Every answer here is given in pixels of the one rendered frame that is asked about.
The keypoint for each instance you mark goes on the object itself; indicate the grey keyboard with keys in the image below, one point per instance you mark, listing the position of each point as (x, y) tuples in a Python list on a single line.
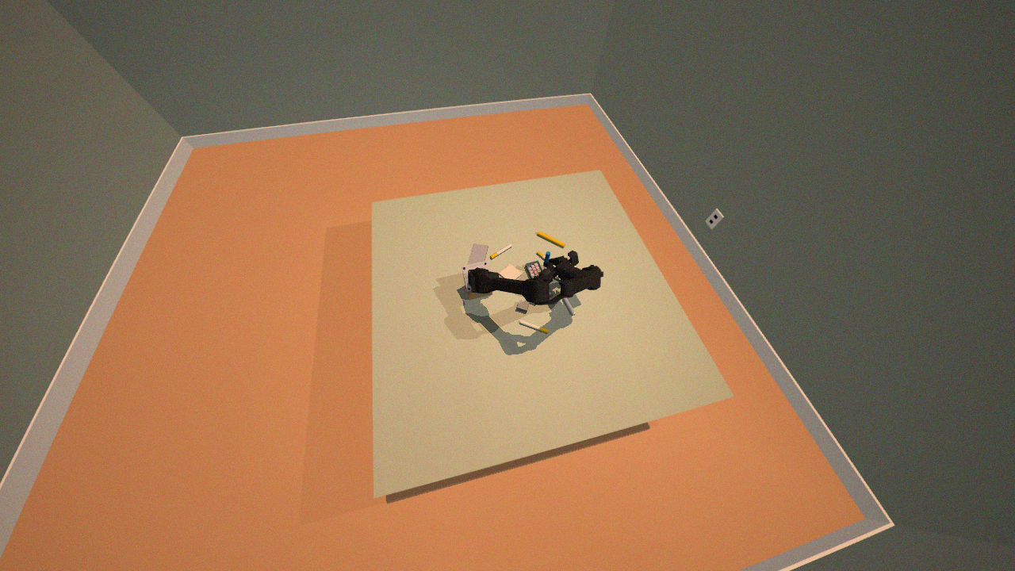
[(533, 269)]

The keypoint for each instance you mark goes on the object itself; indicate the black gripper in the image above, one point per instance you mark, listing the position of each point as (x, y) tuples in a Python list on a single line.
[(562, 266)]

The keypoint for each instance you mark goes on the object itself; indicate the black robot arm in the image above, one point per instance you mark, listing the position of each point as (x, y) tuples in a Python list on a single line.
[(537, 289)]

